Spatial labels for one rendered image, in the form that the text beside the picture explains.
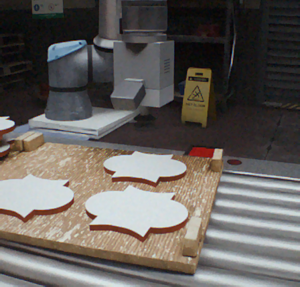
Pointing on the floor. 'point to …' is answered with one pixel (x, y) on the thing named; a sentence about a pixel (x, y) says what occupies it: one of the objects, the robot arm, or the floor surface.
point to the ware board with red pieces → (41, 92)
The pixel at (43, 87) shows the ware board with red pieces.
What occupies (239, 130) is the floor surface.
